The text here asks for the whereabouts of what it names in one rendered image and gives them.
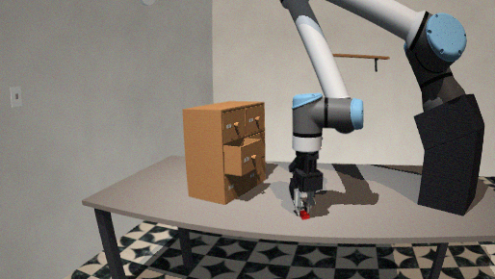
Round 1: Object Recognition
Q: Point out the brown wooden drawer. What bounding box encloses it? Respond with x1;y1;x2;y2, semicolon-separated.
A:
246;105;264;134
223;138;261;176
222;109;245;142
224;174;247;202
247;157;265;190
247;131;265;156

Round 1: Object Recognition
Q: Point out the brown wooden chest of drawers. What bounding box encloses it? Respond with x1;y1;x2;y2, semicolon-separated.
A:
183;102;266;205

